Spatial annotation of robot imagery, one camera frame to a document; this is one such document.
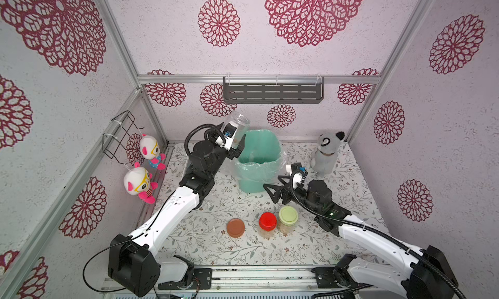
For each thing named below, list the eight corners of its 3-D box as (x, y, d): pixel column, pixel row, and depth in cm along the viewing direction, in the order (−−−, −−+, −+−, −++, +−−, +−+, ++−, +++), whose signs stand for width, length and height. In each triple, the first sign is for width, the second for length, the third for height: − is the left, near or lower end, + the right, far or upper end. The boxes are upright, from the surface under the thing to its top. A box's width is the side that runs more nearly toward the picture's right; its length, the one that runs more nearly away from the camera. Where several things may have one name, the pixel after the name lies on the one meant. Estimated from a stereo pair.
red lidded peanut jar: (258, 238, 86) (260, 227, 76) (258, 224, 90) (259, 212, 80) (274, 238, 86) (277, 227, 76) (273, 224, 90) (276, 212, 80)
